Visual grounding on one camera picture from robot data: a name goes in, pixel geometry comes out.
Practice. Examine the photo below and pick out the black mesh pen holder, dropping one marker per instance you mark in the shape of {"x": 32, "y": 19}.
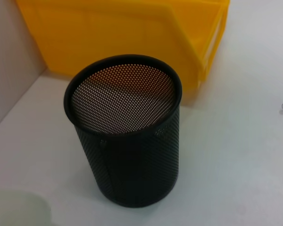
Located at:
{"x": 136, "y": 169}

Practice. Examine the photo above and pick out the yellow plastic bin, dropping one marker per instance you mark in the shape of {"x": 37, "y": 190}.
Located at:
{"x": 108, "y": 35}

